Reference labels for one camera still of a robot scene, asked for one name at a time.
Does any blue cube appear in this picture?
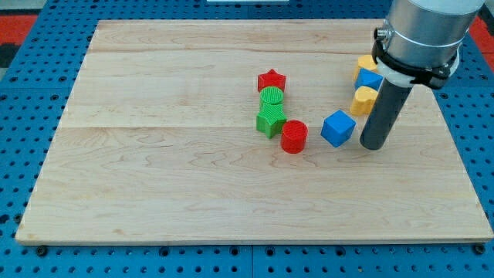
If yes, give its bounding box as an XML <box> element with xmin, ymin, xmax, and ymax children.
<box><xmin>320</xmin><ymin>110</ymin><xmax>356</xmax><ymax>147</ymax></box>

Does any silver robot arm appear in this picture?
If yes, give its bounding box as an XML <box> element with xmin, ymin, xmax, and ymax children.
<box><xmin>374</xmin><ymin>0</ymin><xmax>485</xmax><ymax>68</ymax></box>

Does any wooden board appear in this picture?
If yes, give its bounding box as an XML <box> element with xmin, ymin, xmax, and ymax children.
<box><xmin>16</xmin><ymin>19</ymin><xmax>493</xmax><ymax>246</ymax></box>

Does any green star block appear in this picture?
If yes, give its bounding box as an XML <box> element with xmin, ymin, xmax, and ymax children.
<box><xmin>255</xmin><ymin>103</ymin><xmax>287</xmax><ymax>139</ymax></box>

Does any red cylinder block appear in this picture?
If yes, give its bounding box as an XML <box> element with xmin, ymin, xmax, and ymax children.
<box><xmin>280</xmin><ymin>120</ymin><xmax>308</xmax><ymax>154</ymax></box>

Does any green cylinder block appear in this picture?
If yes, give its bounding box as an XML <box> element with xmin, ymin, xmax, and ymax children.
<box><xmin>259</xmin><ymin>86</ymin><xmax>284</xmax><ymax>107</ymax></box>

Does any red star block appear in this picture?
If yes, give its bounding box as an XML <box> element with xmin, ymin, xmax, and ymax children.
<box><xmin>257</xmin><ymin>69</ymin><xmax>286</xmax><ymax>92</ymax></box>

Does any yellow heart block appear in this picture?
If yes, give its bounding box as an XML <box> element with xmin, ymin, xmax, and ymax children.
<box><xmin>350</xmin><ymin>86</ymin><xmax>378</xmax><ymax>116</ymax></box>

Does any blue crescent block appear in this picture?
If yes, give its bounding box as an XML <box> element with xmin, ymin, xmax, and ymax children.
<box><xmin>354</xmin><ymin>68</ymin><xmax>384</xmax><ymax>91</ymax></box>

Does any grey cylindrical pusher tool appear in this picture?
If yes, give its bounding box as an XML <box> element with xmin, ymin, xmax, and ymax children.
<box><xmin>360</xmin><ymin>70</ymin><xmax>413</xmax><ymax>150</ymax></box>

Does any black clamp ring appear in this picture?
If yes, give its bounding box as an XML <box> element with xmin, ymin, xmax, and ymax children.
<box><xmin>370</xmin><ymin>27</ymin><xmax>461</xmax><ymax>90</ymax></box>

